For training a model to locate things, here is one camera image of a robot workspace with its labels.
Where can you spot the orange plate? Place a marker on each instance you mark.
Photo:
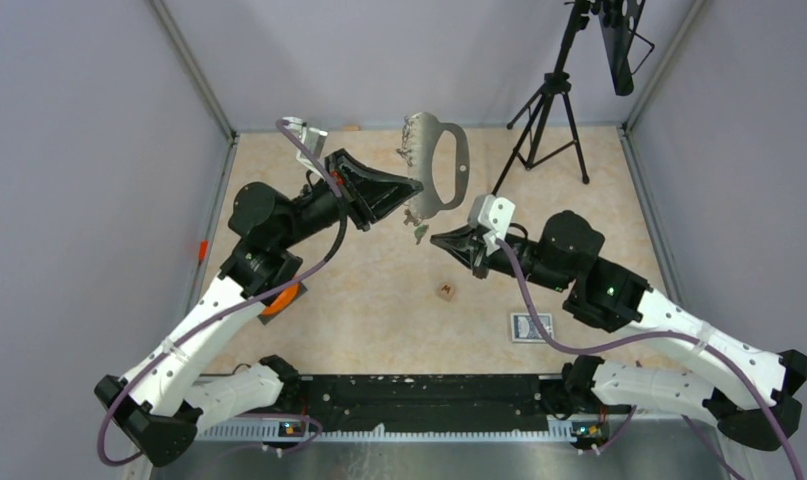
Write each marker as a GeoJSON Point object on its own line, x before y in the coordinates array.
{"type": "Point", "coordinates": [281, 302]}

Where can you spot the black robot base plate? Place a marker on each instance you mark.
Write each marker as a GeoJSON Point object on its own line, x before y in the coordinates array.
{"type": "Point", "coordinates": [431, 403]}

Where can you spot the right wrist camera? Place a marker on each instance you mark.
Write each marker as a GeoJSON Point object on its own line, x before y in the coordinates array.
{"type": "Point", "coordinates": [492, 215]}

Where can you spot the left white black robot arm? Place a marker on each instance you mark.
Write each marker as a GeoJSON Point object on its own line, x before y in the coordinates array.
{"type": "Point", "coordinates": [159, 404]}

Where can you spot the wooden letter cube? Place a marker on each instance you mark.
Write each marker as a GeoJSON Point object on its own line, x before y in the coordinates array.
{"type": "Point", "coordinates": [446, 291]}

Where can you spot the white slotted cable duct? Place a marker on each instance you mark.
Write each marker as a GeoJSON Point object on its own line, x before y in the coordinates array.
{"type": "Point", "coordinates": [270, 431]}

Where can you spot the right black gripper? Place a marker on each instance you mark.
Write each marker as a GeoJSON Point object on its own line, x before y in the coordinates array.
{"type": "Point", "coordinates": [470, 249]}

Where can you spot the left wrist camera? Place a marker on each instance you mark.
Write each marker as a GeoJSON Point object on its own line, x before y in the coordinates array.
{"type": "Point", "coordinates": [311, 138]}

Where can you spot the black tripod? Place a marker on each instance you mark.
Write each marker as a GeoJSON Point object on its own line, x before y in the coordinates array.
{"type": "Point", "coordinates": [556, 84]}

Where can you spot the orange red wall clip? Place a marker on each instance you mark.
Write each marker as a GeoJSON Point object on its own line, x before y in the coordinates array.
{"type": "Point", "coordinates": [202, 250]}

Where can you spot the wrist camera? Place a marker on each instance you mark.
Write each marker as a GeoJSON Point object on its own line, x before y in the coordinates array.
{"type": "Point", "coordinates": [492, 215]}
{"type": "Point", "coordinates": [311, 138]}

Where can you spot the metal key holder plate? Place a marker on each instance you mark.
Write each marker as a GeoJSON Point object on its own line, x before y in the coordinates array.
{"type": "Point", "coordinates": [437, 155]}

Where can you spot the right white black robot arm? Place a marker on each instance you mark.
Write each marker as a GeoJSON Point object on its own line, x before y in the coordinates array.
{"type": "Point", "coordinates": [747, 393]}

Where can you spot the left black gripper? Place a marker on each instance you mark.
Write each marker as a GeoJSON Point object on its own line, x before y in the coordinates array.
{"type": "Point", "coordinates": [390, 190]}

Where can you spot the green key tag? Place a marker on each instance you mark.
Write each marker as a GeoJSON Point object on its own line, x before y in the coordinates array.
{"type": "Point", "coordinates": [420, 232]}

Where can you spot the blue playing card deck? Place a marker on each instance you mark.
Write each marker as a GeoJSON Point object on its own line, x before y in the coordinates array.
{"type": "Point", "coordinates": [524, 330]}

